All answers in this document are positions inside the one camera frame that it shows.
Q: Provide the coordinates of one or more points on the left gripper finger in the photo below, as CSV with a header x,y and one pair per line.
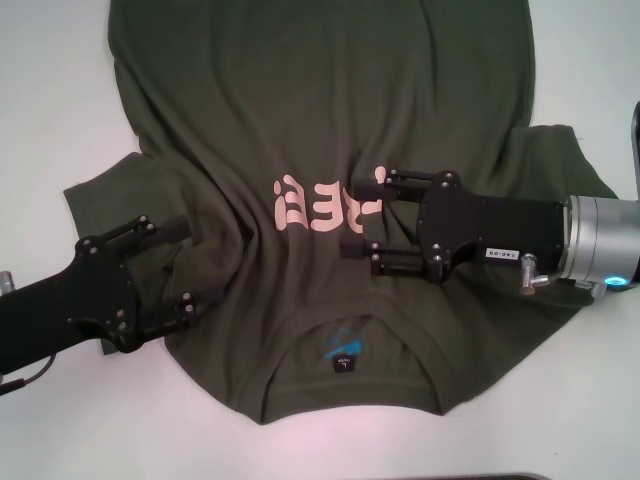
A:
x,y
170,227
187,307

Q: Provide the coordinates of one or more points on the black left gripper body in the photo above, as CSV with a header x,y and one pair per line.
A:
x,y
100,290

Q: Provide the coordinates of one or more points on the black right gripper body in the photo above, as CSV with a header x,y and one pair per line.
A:
x,y
500,225

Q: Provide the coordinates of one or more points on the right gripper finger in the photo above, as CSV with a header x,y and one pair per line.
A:
x,y
355,248
370,182

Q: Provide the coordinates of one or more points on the dark green t-shirt pink print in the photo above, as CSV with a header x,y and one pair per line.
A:
x,y
300,125

